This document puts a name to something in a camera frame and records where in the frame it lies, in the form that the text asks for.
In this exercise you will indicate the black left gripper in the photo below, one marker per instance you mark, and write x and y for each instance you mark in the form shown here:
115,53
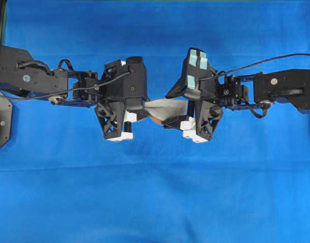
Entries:
115,112

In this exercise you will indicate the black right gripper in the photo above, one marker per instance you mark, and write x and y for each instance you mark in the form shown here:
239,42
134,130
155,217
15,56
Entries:
206,115

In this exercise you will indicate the white and orange sponge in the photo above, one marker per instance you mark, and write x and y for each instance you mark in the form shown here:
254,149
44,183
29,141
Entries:
163,109

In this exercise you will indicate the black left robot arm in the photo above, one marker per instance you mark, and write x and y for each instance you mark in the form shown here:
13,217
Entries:
30,79

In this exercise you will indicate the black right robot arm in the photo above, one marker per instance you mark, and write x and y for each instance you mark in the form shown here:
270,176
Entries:
256,93

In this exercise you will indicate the blue table cloth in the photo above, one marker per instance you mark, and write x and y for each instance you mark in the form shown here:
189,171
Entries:
61,181

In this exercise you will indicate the green backdrop board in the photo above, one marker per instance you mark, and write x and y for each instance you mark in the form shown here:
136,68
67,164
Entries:
3,21

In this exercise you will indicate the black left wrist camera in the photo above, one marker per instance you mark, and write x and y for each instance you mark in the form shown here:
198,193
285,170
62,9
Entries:
133,81

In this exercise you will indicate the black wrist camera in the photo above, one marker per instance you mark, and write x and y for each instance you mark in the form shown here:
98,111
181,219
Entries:
197,76
133,81

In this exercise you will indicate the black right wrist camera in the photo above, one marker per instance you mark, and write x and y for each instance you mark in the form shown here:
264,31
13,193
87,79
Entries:
197,76

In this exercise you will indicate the grey left arm base plate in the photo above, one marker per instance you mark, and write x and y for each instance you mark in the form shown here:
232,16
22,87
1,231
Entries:
6,112

